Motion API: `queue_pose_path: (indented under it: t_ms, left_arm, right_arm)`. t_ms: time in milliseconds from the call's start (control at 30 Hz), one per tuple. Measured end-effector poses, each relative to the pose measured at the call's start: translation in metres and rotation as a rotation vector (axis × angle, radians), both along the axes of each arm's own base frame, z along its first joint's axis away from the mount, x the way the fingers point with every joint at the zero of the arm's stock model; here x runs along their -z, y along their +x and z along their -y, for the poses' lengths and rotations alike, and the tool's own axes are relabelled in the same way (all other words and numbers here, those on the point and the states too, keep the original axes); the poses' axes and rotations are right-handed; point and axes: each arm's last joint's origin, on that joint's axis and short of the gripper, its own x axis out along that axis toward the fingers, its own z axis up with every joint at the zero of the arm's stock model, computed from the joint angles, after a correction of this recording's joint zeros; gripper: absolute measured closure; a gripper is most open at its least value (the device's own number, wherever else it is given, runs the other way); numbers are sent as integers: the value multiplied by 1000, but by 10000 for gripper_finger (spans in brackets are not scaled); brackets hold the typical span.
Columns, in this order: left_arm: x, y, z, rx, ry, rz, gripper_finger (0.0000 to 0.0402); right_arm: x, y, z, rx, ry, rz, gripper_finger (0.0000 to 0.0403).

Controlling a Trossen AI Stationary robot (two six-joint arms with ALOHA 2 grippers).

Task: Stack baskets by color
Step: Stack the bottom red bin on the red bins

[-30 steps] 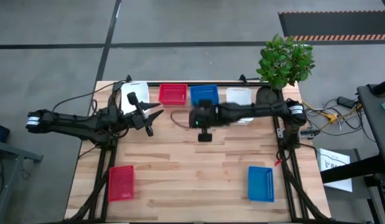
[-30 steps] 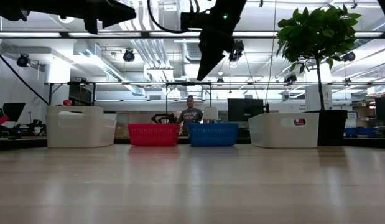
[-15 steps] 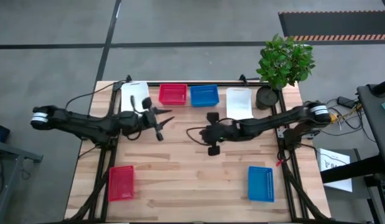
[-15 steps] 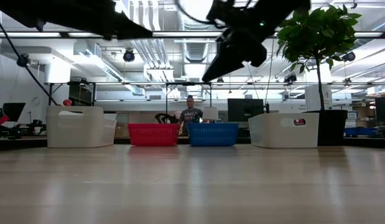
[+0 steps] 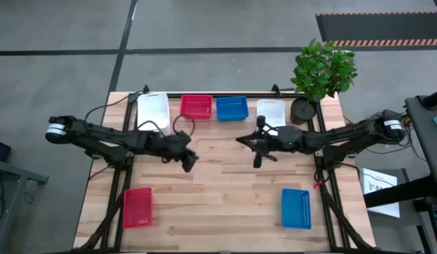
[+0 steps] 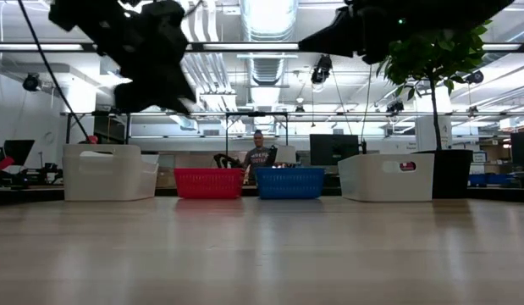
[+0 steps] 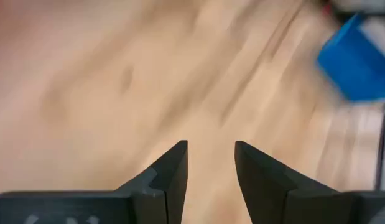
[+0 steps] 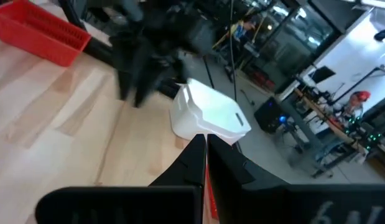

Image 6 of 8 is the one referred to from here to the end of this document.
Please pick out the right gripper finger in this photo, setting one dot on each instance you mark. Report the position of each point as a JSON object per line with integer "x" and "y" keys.
{"x": 333, "y": 40}

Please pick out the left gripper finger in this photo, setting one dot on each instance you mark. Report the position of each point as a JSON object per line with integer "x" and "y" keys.
{"x": 156, "y": 97}

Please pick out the red slotted plastic basket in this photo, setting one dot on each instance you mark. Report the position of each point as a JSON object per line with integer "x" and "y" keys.
{"x": 208, "y": 184}

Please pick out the white plastic basket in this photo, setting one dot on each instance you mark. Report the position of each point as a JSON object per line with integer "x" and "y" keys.
{"x": 109, "y": 182}
{"x": 384, "y": 184}

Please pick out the black background robot arm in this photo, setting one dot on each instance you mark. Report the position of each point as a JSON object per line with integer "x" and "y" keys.
{"x": 223, "y": 161}

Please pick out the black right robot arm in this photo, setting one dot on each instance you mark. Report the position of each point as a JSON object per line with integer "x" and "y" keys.
{"x": 456, "y": 10}

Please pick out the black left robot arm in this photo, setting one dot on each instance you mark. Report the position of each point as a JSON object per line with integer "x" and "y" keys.
{"x": 81, "y": 19}

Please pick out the black ceiling spotlight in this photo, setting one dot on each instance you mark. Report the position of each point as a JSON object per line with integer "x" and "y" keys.
{"x": 321, "y": 70}
{"x": 475, "y": 77}
{"x": 31, "y": 82}
{"x": 395, "y": 106}

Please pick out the green leafy potted tree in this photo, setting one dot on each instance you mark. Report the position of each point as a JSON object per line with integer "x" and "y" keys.
{"x": 431, "y": 55}

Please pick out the black computer monitor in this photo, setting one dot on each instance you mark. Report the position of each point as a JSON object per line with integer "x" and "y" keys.
{"x": 522, "y": 148}
{"x": 333, "y": 150}

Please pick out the person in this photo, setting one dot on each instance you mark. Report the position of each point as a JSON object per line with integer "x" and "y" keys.
{"x": 258, "y": 156}

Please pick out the white monitor back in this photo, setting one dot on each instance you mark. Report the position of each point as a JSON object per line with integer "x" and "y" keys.
{"x": 285, "y": 154}

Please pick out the black tilted monitor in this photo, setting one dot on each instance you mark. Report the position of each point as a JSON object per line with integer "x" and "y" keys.
{"x": 18, "y": 151}

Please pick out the blue slotted plastic basket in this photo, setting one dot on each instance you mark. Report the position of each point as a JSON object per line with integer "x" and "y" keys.
{"x": 289, "y": 184}

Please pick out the black plant pot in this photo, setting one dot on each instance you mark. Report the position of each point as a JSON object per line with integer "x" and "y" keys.
{"x": 453, "y": 173}

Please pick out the blue storage bins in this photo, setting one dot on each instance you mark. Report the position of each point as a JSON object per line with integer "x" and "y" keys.
{"x": 490, "y": 179}

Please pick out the black background metal frame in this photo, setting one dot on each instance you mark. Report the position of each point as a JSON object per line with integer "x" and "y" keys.
{"x": 257, "y": 114}

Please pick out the black aluminium table frame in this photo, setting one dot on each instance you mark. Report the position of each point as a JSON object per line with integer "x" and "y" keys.
{"x": 24, "y": 195}

